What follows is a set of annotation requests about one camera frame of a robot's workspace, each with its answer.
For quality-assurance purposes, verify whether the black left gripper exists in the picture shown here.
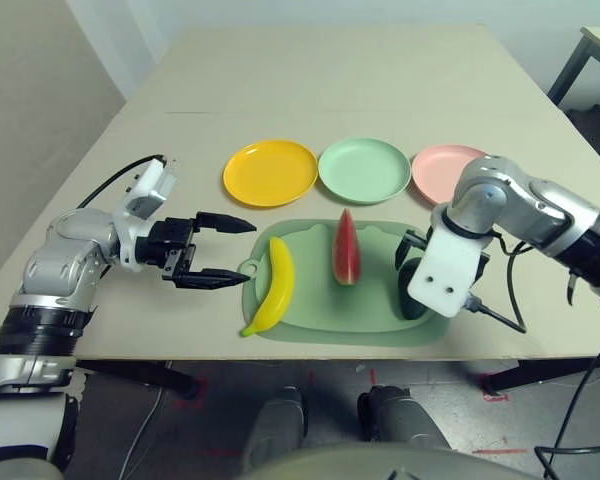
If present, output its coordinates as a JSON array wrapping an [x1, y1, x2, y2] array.
[[134, 211, 258, 292]]

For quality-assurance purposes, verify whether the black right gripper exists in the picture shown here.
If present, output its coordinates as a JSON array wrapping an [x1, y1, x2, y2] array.
[[394, 228, 491, 297]]

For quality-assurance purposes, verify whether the toy watermelon slice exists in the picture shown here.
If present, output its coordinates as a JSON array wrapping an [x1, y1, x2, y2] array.
[[332, 208, 363, 287]]

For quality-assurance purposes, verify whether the yellow toy banana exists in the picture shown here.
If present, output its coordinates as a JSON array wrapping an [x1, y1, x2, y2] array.
[[238, 236, 296, 338]]

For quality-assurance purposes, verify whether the green cutting board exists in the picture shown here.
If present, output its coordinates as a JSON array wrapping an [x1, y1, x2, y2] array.
[[241, 218, 451, 346]]

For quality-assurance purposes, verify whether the pink plastic plate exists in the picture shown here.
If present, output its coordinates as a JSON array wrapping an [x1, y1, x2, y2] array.
[[411, 144, 491, 206]]

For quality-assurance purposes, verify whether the mint green plastic plate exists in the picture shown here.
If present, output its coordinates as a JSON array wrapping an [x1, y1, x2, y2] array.
[[317, 137, 412, 207]]

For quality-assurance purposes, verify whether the yellow plastic plate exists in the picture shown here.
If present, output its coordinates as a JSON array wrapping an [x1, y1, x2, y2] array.
[[222, 138, 319, 209]]

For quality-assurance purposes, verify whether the black table leg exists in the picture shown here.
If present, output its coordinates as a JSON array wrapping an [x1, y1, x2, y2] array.
[[77, 358, 201, 407], [481, 355, 600, 397]]

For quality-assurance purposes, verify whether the grey robot right leg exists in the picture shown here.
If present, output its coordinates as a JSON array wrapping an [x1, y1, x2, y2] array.
[[357, 384, 451, 451]]

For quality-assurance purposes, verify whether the grey robot leg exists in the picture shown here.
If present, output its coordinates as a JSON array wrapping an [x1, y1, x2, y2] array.
[[242, 385, 309, 471], [357, 384, 451, 451]]

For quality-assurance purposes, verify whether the grey robot left leg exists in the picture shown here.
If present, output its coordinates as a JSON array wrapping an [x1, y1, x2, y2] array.
[[242, 385, 309, 471]]

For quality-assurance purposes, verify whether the grey robot torso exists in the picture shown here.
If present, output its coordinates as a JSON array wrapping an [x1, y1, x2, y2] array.
[[239, 442, 536, 480]]

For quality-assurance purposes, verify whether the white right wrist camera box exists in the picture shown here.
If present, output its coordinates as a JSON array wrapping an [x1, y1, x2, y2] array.
[[407, 215, 484, 318]]

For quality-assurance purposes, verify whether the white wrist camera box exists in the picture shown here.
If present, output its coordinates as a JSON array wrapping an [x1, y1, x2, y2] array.
[[407, 215, 484, 318], [110, 158, 177, 274]]

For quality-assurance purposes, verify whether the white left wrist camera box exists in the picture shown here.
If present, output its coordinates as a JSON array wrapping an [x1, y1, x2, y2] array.
[[110, 158, 177, 274]]

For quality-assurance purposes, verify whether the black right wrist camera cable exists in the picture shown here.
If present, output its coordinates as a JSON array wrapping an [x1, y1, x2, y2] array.
[[467, 235, 529, 334]]

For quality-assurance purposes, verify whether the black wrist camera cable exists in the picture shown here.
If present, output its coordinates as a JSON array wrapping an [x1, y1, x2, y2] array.
[[75, 154, 177, 210], [467, 235, 529, 334]]

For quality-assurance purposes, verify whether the black left wrist camera cable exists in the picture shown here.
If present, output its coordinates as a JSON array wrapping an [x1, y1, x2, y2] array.
[[75, 154, 177, 210]]

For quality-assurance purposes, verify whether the thin white floor cable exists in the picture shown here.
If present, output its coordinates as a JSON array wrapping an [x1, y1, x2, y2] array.
[[119, 392, 164, 480]]

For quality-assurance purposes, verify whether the black hanging cable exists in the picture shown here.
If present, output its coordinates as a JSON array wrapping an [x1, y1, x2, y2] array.
[[533, 327, 600, 469]]

